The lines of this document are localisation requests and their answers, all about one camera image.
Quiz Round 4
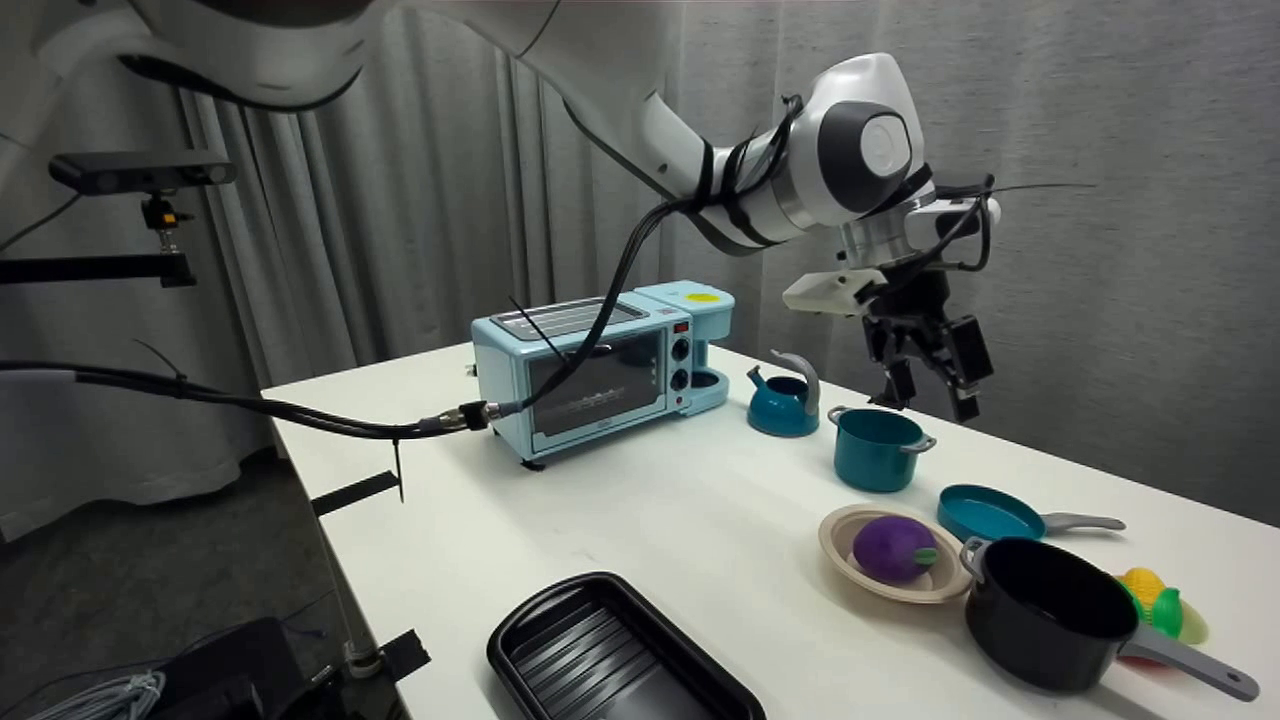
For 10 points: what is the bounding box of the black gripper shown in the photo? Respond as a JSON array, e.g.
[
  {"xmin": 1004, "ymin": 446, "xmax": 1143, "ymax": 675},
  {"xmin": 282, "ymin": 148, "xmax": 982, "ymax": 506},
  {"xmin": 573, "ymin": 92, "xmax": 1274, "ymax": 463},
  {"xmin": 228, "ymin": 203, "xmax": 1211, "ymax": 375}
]
[{"xmin": 857, "ymin": 264, "xmax": 994, "ymax": 423}]

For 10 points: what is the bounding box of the teal toy pot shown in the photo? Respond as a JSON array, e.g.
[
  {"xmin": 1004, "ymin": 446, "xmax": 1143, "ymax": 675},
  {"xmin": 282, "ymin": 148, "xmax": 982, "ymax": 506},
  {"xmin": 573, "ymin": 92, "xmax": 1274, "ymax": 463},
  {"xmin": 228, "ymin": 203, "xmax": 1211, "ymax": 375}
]
[{"xmin": 825, "ymin": 405, "xmax": 939, "ymax": 495}]

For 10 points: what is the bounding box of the teal toy frying pan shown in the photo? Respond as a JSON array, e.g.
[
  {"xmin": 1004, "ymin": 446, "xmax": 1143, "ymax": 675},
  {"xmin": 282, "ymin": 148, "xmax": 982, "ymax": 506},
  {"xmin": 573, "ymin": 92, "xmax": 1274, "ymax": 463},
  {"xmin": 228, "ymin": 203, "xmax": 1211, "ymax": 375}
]
[{"xmin": 930, "ymin": 480, "xmax": 1131, "ymax": 547}]

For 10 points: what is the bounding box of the teal toy kettle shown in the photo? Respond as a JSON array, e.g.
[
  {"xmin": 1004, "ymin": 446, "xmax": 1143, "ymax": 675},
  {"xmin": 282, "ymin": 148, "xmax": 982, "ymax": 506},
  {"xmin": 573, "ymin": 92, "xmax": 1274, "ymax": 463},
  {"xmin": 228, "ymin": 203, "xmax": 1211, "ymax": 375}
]
[{"xmin": 744, "ymin": 347, "xmax": 825, "ymax": 438}]

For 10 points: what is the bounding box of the cream colored plate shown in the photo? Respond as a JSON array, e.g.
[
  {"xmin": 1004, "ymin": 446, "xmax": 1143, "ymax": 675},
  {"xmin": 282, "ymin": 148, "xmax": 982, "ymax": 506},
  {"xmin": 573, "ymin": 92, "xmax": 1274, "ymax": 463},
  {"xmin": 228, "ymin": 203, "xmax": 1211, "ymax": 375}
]
[{"xmin": 814, "ymin": 498, "xmax": 977, "ymax": 612}]

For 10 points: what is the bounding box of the black toy saucepan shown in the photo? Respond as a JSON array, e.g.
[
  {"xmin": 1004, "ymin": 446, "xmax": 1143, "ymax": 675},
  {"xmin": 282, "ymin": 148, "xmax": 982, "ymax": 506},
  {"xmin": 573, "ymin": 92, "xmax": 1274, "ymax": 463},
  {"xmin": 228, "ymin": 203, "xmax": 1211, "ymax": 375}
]
[{"xmin": 961, "ymin": 535, "xmax": 1263, "ymax": 704}]

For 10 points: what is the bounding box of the yellow green toy food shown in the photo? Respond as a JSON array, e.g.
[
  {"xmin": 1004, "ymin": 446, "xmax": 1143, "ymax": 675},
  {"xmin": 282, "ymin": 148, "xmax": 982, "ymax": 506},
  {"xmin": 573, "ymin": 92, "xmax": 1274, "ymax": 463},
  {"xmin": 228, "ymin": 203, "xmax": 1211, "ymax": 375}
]
[{"xmin": 1116, "ymin": 563, "xmax": 1216, "ymax": 672}]

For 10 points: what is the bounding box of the grey curtain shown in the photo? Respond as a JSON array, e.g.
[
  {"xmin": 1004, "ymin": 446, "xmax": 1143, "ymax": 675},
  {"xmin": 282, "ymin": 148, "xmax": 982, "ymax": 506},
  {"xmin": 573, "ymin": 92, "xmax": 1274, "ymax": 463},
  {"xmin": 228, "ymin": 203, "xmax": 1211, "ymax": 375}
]
[{"xmin": 0, "ymin": 0, "xmax": 1280, "ymax": 535}]

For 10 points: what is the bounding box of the light blue toaster oven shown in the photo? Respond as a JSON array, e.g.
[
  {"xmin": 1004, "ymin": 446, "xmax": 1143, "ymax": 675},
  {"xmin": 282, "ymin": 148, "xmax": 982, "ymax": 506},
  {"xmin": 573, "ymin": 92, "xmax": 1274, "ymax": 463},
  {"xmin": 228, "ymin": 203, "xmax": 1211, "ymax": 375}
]
[{"xmin": 469, "ymin": 277, "xmax": 739, "ymax": 468}]

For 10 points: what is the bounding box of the black ridged tray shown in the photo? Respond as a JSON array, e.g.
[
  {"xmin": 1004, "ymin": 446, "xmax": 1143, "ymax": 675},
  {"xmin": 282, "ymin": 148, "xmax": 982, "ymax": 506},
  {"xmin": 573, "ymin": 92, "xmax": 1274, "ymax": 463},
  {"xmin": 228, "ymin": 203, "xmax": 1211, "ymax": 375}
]
[{"xmin": 485, "ymin": 567, "xmax": 773, "ymax": 720}]

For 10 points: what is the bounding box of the clear plastic bag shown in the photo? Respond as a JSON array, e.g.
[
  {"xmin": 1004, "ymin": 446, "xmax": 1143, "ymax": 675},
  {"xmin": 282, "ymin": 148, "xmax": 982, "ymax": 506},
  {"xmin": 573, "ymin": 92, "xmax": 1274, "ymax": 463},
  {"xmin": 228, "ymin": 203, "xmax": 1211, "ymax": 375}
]
[{"xmin": 12, "ymin": 663, "xmax": 172, "ymax": 720}]

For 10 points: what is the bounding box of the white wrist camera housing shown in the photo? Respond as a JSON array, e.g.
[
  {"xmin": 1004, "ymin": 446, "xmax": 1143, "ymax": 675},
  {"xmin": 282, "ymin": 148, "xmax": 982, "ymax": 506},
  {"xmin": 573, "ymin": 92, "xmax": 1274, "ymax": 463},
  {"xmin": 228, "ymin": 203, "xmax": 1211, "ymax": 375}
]
[{"xmin": 779, "ymin": 264, "xmax": 893, "ymax": 320}]

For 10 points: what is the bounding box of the black cable bundle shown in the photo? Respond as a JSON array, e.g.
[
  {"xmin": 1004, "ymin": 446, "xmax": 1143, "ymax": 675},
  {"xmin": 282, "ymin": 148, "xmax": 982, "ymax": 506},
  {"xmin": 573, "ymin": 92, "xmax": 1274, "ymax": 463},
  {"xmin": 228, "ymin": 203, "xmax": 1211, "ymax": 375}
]
[{"xmin": 0, "ymin": 94, "xmax": 811, "ymax": 444}]

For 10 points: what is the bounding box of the black table edge bracket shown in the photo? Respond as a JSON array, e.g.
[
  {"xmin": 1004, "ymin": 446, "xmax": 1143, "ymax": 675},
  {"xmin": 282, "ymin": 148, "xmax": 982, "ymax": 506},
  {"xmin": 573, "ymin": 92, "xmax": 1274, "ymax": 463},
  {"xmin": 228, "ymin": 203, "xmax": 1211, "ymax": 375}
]
[{"xmin": 282, "ymin": 622, "xmax": 436, "ymax": 720}]

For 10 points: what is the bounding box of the black camera bar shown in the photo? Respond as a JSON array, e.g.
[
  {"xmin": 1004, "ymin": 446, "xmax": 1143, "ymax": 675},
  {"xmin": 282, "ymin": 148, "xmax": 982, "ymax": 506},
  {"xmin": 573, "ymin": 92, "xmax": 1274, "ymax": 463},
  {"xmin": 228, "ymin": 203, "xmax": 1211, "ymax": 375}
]
[{"xmin": 47, "ymin": 148, "xmax": 234, "ymax": 196}]

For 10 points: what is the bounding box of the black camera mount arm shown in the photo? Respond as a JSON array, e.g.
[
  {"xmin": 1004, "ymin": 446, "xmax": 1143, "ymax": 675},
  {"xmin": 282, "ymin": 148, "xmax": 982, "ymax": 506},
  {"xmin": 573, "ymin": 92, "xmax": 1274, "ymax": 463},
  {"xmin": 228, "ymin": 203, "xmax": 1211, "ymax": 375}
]
[{"xmin": 0, "ymin": 193, "xmax": 200, "ymax": 292}]

